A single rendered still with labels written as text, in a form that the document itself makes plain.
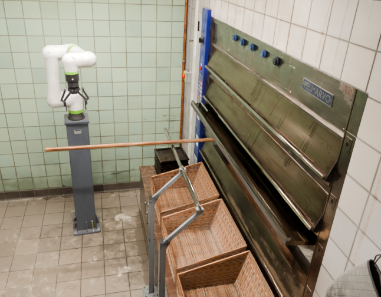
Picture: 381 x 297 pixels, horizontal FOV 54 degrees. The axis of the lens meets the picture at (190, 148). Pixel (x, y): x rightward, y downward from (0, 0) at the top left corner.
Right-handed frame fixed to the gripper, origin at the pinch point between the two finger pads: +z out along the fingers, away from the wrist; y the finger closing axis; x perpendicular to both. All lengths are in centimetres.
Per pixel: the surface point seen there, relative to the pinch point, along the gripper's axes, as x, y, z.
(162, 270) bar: 96, -40, 80
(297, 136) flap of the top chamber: 134, -97, -21
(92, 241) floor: -32, 0, 147
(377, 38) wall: 170, -97, -71
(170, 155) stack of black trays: -39, -81, 68
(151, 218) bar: 48, -43, 73
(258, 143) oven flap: 93, -101, 1
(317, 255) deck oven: 166, -94, 23
